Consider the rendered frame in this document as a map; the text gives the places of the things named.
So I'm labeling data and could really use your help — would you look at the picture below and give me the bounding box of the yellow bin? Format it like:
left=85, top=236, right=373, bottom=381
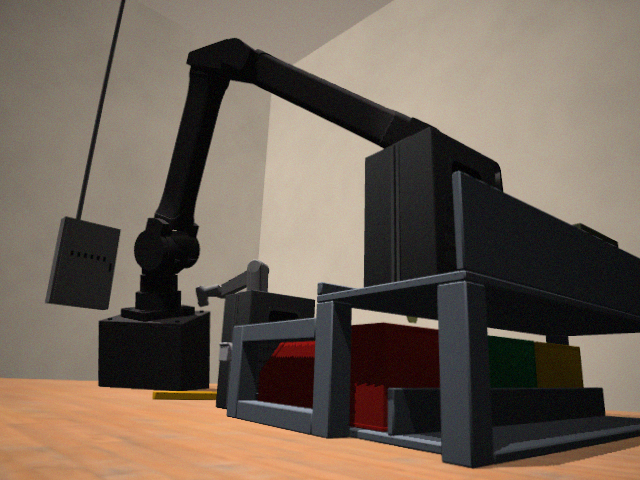
left=534, top=342, right=584, bottom=388

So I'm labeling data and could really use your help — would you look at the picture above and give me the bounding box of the green open bin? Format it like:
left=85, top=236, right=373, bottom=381
left=488, top=335, right=538, bottom=388

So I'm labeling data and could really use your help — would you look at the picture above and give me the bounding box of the yellow bar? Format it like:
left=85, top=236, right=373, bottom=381
left=152, top=391, right=217, bottom=400

